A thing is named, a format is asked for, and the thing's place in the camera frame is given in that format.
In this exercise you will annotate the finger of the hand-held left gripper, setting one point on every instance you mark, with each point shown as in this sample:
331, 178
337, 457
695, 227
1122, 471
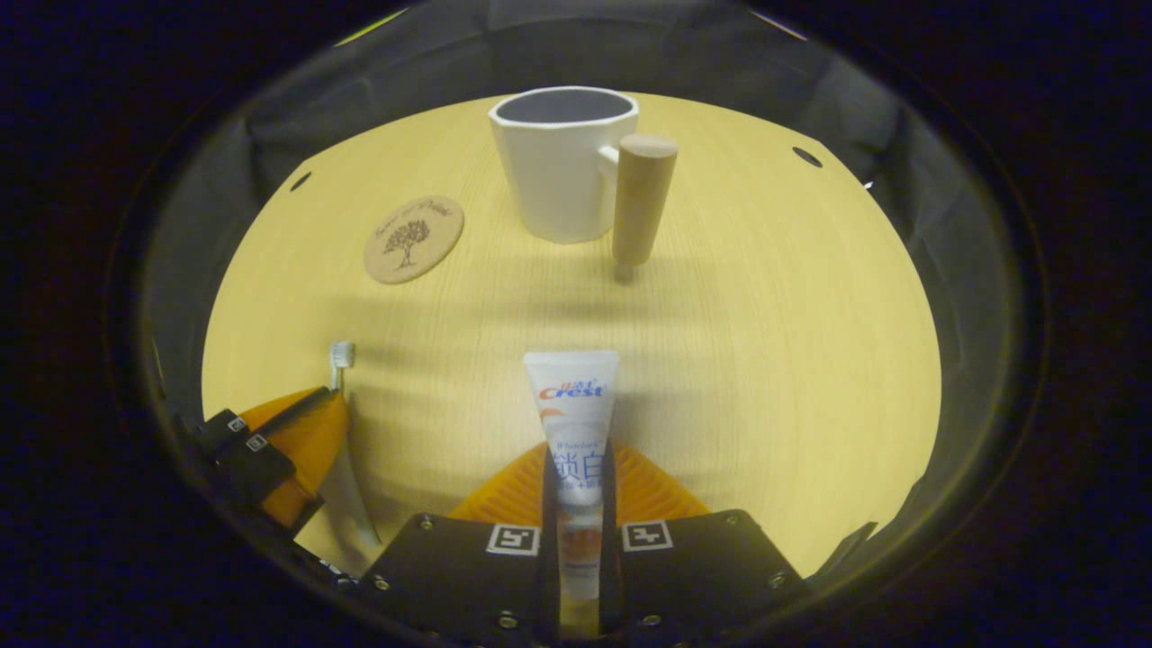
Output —
310, 459
292, 409

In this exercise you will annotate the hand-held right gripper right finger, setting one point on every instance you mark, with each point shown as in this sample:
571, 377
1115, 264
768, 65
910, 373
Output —
609, 540

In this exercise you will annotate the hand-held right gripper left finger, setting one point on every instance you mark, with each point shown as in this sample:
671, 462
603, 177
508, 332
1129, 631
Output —
551, 558

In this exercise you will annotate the white toothbrush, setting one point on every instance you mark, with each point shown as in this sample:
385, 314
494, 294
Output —
341, 354

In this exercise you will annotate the white toothpaste tube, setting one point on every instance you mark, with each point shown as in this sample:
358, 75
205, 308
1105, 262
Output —
573, 405

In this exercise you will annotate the round cork coaster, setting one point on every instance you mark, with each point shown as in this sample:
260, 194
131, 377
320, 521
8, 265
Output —
414, 240

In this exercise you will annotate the wooden desktop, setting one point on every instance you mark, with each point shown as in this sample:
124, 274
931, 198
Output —
765, 360

